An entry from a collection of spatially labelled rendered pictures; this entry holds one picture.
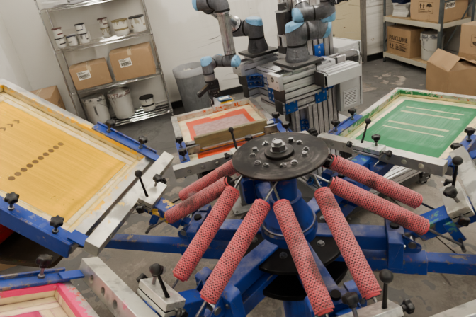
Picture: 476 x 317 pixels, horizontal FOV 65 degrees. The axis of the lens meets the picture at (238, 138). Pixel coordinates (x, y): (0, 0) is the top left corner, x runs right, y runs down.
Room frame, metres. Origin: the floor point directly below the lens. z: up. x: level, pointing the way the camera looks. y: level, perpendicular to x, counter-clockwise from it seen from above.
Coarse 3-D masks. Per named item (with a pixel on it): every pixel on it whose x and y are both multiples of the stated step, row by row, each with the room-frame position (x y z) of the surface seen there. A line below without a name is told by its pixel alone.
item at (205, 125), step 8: (200, 120) 2.31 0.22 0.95; (208, 120) 2.28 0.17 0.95; (216, 120) 2.26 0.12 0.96; (192, 128) 2.20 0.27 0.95; (200, 128) 2.18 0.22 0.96; (208, 128) 2.15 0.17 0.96; (216, 128) 2.13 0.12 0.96; (192, 136) 2.08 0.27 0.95; (232, 144) 1.86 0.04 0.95; (208, 152) 1.82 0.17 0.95; (216, 152) 1.80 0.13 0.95
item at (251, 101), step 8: (224, 104) 2.44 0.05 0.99; (232, 104) 2.43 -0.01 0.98; (240, 104) 2.44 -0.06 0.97; (256, 104) 2.33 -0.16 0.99; (192, 112) 2.40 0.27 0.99; (200, 112) 2.39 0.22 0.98; (208, 112) 2.40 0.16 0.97; (216, 112) 2.41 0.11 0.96; (256, 112) 2.27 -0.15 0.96; (264, 112) 2.16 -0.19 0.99; (176, 120) 2.30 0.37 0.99; (176, 128) 2.16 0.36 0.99; (176, 136) 2.04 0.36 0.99
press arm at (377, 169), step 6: (378, 162) 1.46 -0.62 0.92; (384, 162) 1.45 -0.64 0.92; (378, 168) 1.41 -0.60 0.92; (384, 168) 1.42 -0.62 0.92; (390, 168) 1.46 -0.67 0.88; (378, 174) 1.38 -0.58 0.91; (384, 174) 1.42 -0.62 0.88; (366, 186) 1.31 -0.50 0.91; (342, 204) 1.20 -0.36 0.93; (348, 204) 1.21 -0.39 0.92; (342, 210) 1.18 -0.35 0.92; (348, 210) 1.21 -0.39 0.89
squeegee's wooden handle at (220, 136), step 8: (256, 120) 1.89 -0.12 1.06; (264, 120) 1.88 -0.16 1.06; (240, 128) 1.85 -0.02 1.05; (248, 128) 1.86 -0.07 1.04; (256, 128) 1.87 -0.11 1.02; (200, 136) 1.82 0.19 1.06; (208, 136) 1.82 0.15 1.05; (216, 136) 1.83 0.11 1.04; (224, 136) 1.83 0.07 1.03; (240, 136) 1.85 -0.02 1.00; (200, 144) 1.81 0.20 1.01; (208, 144) 1.82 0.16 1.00
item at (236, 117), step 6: (228, 114) 2.33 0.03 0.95; (234, 114) 2.31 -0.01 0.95; (240, 114) 2.29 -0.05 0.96; (246, 114) 2.27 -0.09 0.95; (222, 120) 2.24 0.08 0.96; (228, 120) 2.22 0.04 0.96; (234, 120) 2.20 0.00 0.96; (240, 120) 2.18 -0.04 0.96; (246, 120) 2.16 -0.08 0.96; (252, 120) 2.15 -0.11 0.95; (222, 126) 2.14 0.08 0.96; (228, 126) 2.13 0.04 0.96; (240, 144) 1.84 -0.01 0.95
